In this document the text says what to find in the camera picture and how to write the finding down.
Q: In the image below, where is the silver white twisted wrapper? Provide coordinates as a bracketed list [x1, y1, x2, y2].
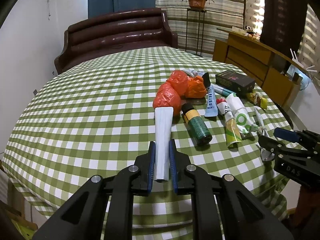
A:
[254, 106, 274, 163]

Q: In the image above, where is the white paper wrapper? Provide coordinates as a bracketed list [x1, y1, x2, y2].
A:
[154, 107, 174, 182]

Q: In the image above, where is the yellow wrapper with string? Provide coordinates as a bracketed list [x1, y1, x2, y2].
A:
[246, 92, 268, 109]

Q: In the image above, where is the red plastic bag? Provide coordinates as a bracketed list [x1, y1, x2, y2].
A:
[167, 70, 188, 96]
[152, 82, 181, 116]

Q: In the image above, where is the white green crumpled bag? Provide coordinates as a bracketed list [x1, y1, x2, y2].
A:
[226, 93, 259, 138]

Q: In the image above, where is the green spray can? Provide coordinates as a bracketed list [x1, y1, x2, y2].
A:
[181, 103, 212, 146]

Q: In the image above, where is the red white green tube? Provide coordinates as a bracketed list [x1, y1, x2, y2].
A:
[216, 98, 242, 147]

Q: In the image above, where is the wooden tv cabinet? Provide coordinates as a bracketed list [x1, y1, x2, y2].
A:
[213, 30, 306, 111]

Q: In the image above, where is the light blue tube package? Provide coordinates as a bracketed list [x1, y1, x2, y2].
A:
[204, 85, 218, 118]

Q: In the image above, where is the black cigarette carton box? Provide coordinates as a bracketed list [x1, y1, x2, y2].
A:
[215, 70, 255, 95]

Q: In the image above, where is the teal white toothpaste tube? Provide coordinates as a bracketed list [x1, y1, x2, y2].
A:
[211, 83, 234, 98]

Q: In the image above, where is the white wifi router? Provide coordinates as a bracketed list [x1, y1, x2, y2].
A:
[287, 48, 319, 81]

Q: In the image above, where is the orange crumpled plastic bag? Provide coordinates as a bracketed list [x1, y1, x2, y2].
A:
[185, 76, 207, 99]

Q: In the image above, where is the white blue snack packet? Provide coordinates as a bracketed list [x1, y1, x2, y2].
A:
[183, 69, 211, 89]

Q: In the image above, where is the mickey mouse plush toy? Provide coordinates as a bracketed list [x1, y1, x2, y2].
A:
[245, 26, 255, 36]

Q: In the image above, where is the dark brown leather sofa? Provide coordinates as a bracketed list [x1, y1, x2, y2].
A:
[54, 8, 178, 74]

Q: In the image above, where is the purple curtain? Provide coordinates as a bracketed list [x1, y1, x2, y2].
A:
[260, 0, 308, 57]

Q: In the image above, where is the striped curtain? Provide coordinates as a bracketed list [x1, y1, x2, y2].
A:
[156, 0, 245, 57]

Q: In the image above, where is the black metal plant stand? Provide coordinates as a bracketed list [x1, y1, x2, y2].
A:
[185, 8, 207, 56]

